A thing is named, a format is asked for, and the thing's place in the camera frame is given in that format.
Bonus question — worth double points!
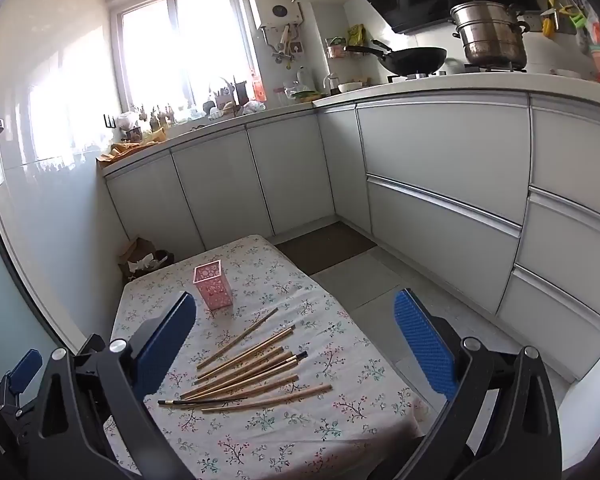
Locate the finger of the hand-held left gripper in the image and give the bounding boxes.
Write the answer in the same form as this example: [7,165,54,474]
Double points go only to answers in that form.
[2,349,44,396]

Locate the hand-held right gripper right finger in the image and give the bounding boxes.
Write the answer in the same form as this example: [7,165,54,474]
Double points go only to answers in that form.
[393,287,563,480]

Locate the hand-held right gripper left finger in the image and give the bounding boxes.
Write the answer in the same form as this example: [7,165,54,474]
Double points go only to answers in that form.
[10,290,198,480]

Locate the group of wooden chopsticks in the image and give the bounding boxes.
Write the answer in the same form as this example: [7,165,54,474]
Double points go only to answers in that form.
[180,307,333,413]

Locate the pink perforated utensil holder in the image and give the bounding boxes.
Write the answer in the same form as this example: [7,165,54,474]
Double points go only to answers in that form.
[193,260,235,311]

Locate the single bamboo chopstick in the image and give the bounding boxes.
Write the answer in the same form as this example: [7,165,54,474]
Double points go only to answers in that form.
[201,384,333,413]

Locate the brown floor mat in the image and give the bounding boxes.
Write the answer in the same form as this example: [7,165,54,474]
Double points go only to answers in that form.
[275,221,378,276]

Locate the floral tablecloth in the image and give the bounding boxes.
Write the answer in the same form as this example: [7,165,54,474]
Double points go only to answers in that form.
[107,233,431,480]

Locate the yellow bags on counter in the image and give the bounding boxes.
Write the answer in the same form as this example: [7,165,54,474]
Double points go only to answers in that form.
[97,130,168,166]

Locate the row of small bottles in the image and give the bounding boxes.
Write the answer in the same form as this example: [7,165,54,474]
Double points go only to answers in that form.
[130,104,181,127]

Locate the dark knife block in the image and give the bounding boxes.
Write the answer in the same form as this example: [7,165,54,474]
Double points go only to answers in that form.
[215,77,248,111]

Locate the gas stove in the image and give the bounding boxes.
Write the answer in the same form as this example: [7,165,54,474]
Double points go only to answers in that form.
[387,62,531,83]

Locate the black wok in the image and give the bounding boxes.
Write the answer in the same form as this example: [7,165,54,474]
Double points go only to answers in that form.
[344,40,448,76]

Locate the bright window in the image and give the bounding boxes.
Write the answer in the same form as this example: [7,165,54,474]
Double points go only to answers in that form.
[111,0,256,121]

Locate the steel steamer pot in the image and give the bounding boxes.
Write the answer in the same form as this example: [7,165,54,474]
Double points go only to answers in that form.
[450,0,531,68]

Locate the water heater pipes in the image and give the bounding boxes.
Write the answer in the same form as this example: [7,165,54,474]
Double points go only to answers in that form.
[262,25,303,64]

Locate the yellow hanging kitchen tool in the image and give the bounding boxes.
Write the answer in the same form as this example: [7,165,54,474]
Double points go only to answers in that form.
[541,0,557,37]

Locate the green hanging kitchen tool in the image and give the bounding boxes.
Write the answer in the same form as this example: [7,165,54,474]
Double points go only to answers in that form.
[559,4,588,29]

